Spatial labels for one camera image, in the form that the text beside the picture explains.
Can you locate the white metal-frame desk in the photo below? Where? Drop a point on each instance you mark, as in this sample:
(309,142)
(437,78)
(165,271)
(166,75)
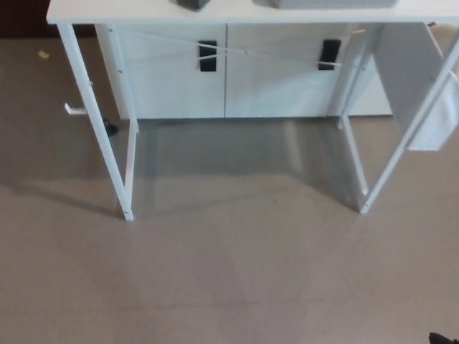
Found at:
(107,16)

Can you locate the yellow paper scrap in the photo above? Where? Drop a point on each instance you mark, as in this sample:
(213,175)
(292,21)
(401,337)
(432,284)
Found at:
(43,54)

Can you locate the black felt board eraser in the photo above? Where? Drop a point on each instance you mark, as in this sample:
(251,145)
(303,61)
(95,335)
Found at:
(191,4)

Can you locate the white desk hook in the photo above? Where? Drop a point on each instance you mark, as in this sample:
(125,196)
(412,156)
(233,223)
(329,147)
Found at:
(73,111)

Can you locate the white cabinet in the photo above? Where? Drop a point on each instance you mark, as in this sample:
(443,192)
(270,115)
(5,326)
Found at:
(172,96)

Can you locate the grey perforated plastic basket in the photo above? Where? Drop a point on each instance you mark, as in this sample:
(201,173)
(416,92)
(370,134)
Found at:
(322,3)

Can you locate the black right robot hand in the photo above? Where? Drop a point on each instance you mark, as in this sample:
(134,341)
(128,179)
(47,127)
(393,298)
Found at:
(443,339)

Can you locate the small black floor object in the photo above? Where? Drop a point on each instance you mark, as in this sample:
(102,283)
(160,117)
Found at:
(110,127)

